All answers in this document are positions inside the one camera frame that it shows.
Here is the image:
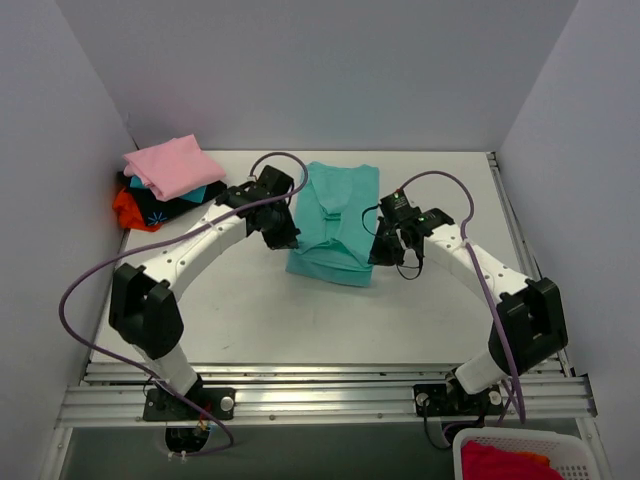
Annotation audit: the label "teal t shirt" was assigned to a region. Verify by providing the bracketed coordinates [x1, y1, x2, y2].
[286, 162, 379, 287]

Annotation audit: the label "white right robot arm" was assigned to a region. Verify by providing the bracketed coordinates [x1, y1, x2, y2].
[365, 208, 568, 413]

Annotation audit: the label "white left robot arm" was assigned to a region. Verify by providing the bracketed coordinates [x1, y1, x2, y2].
[109, 165, 300, 419]

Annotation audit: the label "pink folded t shirt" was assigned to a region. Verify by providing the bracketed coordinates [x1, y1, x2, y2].
[124, 134, 226, 201]

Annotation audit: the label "black folded patterned t shirt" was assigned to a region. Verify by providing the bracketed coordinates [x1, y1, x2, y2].
[117, 172, 227, 227]

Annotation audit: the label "orange folded t shirt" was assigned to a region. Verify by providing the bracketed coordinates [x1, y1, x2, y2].
[112, 188, 161, 232]

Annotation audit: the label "magenta t shirt in basket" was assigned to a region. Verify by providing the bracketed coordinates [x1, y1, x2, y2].
[461, 441, 562, 480]

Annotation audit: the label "orange garment in basket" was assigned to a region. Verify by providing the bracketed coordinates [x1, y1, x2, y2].
[517, 452, 551, 469]

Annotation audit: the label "white plastic laundry basket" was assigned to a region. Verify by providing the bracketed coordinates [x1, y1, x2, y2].
[452, 427, 611, 479]

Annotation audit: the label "aluminium table frame rails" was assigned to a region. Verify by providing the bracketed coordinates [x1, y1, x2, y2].
[53, 149, 599, 480]

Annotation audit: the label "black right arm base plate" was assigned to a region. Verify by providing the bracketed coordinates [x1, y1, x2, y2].
[413, 380, 504, 417]

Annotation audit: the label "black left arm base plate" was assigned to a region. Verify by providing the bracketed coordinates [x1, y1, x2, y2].
[142, 387, 235, 422]

